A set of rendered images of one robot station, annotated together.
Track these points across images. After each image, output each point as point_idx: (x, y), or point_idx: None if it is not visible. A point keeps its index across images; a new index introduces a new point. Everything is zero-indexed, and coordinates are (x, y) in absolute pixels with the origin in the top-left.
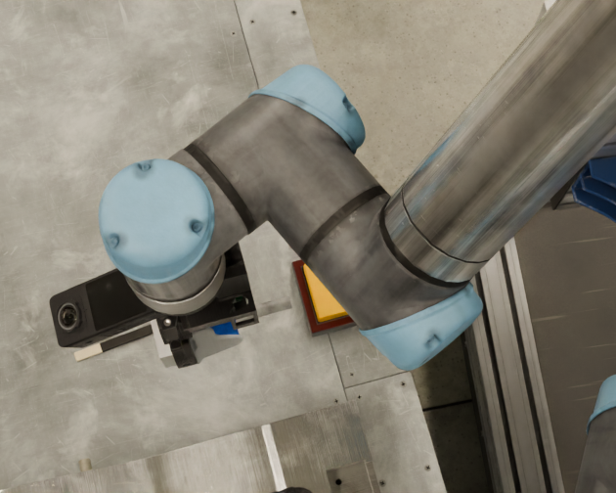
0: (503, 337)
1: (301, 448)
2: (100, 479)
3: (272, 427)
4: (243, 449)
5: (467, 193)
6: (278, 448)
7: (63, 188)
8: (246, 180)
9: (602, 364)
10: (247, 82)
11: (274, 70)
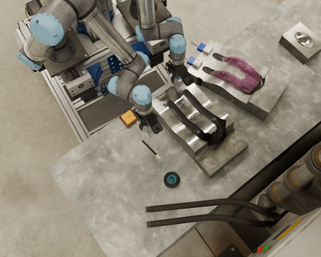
0: None
1: (160, 106)
2: (180, 134)
3: (159, 112)
4: (164, 116)
5: (125, 45)
6: (162, 110)
7: (128, 176)
8: (130, 84)
9: (115, 105)
10: (94, 151)
11: (89, 147)
